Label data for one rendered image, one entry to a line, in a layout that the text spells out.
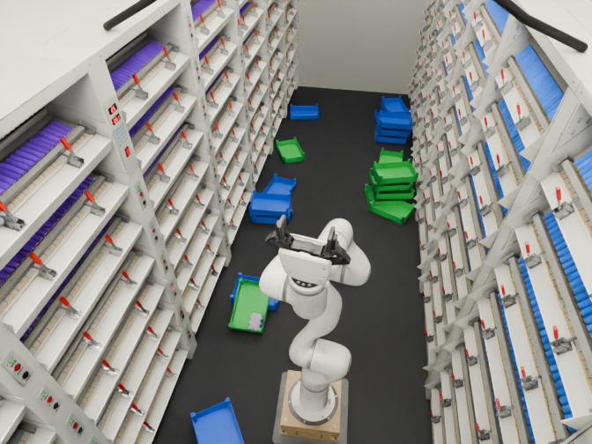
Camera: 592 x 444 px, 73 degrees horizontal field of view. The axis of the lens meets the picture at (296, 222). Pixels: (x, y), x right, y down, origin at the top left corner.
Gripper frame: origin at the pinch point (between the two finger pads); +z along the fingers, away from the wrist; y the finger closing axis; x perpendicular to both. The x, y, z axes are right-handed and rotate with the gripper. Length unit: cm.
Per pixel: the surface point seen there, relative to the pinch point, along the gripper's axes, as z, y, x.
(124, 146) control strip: -35, 77, 38
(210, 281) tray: -169, 85, 55
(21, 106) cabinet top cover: 1, 74, 14
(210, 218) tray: -135, 88, 79
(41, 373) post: -53, 68, -32
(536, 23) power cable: -1, -39, 82
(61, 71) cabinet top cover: -2, 78, 32
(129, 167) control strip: -42, 77, 36
